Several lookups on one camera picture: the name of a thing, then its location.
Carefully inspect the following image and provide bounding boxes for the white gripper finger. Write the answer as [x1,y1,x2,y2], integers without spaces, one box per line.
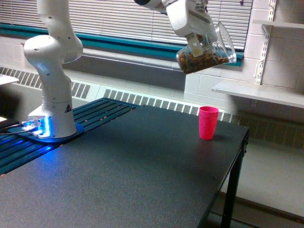
[186,33,202,57]

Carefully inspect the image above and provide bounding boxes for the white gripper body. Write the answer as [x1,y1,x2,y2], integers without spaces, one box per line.
[166,0,218,41]

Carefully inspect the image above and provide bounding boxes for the clear cup of almonds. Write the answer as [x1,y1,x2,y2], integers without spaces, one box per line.
[176,22,237,74]

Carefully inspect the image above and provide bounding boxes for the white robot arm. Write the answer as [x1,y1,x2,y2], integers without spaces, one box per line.
[23,0,215,139]

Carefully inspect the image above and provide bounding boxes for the white window blinds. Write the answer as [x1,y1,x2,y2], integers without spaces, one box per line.
[0,0,253,50]

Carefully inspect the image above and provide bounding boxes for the pink plastic cup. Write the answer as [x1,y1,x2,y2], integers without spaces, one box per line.
[199,106,219,140]

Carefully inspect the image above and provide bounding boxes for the radiator vent grille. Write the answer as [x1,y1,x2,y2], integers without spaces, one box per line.
[0,66,304,148]

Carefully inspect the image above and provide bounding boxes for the black table leg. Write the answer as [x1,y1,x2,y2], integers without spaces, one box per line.
[220,130,249,228]

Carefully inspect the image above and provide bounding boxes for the white object at left edge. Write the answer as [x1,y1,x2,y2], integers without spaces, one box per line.
[0,74,19,86]

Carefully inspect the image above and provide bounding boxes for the white shelf rail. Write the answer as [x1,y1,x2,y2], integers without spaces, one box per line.
[255,0,277,86]

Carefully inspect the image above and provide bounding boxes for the white upper wall shelf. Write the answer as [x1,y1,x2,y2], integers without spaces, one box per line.
[253,20,304,29]

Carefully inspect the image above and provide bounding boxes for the white wall shelf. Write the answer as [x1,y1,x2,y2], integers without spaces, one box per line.
[253,20,304,29]
[211,81,304,108]

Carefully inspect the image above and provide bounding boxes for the white lower wall shelf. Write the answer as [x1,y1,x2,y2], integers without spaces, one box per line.
[211,81,304,108]

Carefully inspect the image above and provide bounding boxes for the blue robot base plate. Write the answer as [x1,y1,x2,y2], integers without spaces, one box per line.
[9,123,84,144]

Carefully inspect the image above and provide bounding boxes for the black cables at base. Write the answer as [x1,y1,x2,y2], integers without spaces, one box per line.
[0,121,24,136]

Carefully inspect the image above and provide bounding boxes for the blue slatted rail bed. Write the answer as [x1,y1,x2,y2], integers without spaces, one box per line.
[0,98,138,174]

